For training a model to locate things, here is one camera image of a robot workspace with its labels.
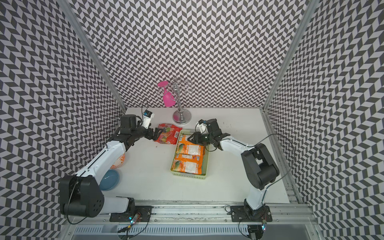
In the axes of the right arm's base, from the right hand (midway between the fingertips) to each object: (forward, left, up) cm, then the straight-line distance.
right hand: (190, 141), depth 87 cm
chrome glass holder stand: (+28, +9, -8) cm, 31 cm away
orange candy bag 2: (-12, +1, -4) cm, 13 cm away
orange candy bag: (-2, +3, -2) cm, 4 cm away
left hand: (+5, +20, +7) cm, 22 cm away
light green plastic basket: (-9, -9, -10) cm, 16 cm away
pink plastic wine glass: (+33, +16, +5) cm, 38 cm away
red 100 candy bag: (+8, +14, -5) cm, 16 cm away
